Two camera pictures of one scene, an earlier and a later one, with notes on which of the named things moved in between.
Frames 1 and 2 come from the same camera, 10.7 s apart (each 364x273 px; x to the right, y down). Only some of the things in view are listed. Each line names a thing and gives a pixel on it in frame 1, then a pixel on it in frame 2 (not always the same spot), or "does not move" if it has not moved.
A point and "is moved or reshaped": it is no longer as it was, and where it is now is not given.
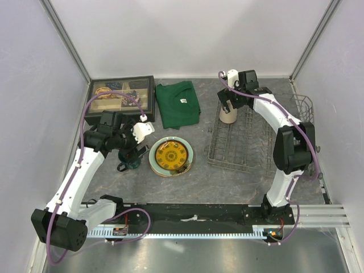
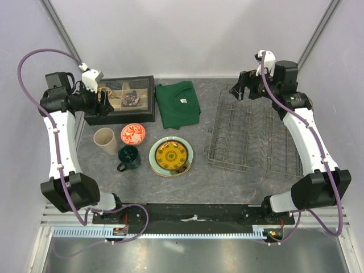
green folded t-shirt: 178,104 does not move
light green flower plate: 158,169 does not move
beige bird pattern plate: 160,174 does not move
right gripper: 225,95 → 247,78
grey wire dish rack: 247,143 does not move
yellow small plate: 171,154 does not move
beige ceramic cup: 229,118 is moved or reshaped
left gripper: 127,129 → 105,106
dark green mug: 129,158 does not move
